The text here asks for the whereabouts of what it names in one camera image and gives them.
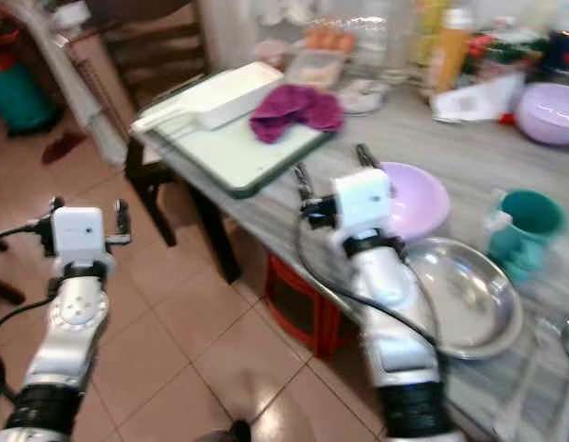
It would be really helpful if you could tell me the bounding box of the green cutting board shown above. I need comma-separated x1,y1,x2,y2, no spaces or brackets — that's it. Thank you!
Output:
132,90,337,200

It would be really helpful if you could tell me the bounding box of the lilac plastic bowl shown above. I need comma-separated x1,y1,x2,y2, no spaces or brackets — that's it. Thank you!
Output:
377,162,452,243
513,82,569,147

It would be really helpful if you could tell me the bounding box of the white rectangular box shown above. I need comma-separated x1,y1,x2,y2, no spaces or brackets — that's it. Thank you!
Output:
136,62,285,134

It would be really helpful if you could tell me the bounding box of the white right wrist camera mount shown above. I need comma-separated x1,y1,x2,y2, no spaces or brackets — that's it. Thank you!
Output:
329,167,397,247

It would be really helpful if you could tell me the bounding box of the red plastic stool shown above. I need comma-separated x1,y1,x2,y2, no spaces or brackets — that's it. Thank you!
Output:
263,252,351,360

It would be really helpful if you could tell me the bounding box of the red slipper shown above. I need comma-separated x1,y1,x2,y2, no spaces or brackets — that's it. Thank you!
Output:
41,131,88,168

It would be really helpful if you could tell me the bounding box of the round steel plate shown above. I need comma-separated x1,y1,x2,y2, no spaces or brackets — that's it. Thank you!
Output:
404,236,526,361

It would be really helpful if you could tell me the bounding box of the clear glass jar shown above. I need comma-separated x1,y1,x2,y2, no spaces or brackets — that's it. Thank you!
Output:
363,7,416,86

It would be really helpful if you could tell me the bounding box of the black robot foot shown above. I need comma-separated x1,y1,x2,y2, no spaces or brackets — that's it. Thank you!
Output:
199,418,254,442

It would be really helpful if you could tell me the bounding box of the teal plastic jug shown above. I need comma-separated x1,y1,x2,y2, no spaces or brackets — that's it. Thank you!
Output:
484,189,569,284

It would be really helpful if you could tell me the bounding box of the white draped sheet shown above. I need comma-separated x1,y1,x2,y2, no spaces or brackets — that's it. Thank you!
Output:
0,0,131,169

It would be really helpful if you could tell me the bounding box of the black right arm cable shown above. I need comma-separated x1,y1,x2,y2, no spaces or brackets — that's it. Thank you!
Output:
295,215,447,353

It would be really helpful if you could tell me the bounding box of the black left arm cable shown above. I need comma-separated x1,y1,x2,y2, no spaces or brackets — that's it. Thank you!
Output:
0,219,61,408

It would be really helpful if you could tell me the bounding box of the orange bottle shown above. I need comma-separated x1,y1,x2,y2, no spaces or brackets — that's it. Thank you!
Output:
424,8,476,94

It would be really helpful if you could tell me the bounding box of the small white dish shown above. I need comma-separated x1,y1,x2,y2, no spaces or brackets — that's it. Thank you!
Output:
343,77,393,117

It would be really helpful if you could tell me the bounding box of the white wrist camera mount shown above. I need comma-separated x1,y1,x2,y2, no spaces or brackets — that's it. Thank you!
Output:
329,167,397,247
52,207,107,278

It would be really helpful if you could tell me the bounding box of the teal plastic bin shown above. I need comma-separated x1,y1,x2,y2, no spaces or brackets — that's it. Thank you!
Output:
0,48,61,136

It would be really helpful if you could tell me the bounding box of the black table leg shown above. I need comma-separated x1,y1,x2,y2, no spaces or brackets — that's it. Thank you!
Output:
186,173,242,285

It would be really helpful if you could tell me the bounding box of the dark wooden chair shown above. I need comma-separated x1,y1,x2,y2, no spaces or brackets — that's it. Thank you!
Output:
103,0,214,251

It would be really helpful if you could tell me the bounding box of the yellow bottle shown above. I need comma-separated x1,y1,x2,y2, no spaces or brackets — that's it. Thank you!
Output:
413,0,439,67

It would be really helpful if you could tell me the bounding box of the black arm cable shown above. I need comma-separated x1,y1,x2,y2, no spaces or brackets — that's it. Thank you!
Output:
295,215,447,353
0,219,61,408

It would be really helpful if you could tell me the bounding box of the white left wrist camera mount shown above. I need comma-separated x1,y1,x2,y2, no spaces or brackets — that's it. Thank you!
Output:
52,207,107,278

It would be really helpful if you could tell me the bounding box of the clear egg carton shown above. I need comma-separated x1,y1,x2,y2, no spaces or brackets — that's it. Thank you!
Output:
285,25,358,89

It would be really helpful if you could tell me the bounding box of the purple cloth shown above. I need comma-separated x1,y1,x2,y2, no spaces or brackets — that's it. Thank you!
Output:
249,84,345,145

